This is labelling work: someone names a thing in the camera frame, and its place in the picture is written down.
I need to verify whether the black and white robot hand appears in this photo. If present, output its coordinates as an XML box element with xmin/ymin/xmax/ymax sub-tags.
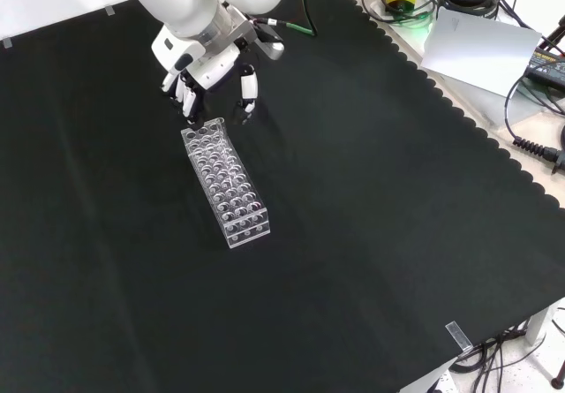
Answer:
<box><xmin>150</xmin><ymin>25</ymin><xmax>260</xmax><ymax>125</ymax></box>

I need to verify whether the clear plastic test tube rack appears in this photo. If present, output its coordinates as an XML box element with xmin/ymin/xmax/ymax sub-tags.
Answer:
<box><xmin>180</xmin><ymin>117</ymin><xmax>272</xmax><ymax>250</ymax></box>

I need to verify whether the black table cloth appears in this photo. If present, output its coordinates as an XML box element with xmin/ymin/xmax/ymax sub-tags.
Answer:
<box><xmin>0</xmin><ymin>0</ymin><xmax>565</xmax><ymax>393</ymax></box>

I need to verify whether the pale board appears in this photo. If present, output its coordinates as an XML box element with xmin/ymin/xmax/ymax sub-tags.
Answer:
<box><xmin>418</xmin><ymin>5</ymin><xmax>544</xmax><ymax>99</ymax></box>

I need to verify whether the black power adapter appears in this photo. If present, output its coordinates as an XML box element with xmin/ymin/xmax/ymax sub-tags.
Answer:
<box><xmin>524</xmin><ymin>45</ymin><xmax>565</xmax><ymax>88</ymax></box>

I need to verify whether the clear tape strip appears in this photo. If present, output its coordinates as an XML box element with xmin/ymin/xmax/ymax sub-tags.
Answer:
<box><xmin>445</xmin><ymin>320</ymin><xmax>474</xmax><ymax>355</ymax></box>

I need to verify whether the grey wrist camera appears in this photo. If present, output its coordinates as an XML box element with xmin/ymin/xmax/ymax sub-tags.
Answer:
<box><xmin>253</xmin><ymin>18</ymin><xmax>287</xmax><ymax>62</ymax></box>

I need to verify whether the green cable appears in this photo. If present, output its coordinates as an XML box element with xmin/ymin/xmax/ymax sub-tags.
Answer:
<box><xmin>249</xmin><ymin>0</ymin><xmax>320</xmax><ymax>38</ymax></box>

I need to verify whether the black ribbed cable plug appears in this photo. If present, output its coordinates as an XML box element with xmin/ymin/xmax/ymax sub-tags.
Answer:
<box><xmin>511</xmin><ymin>138</ymin><xmax>565</xmax><ymax>174</ymax></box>

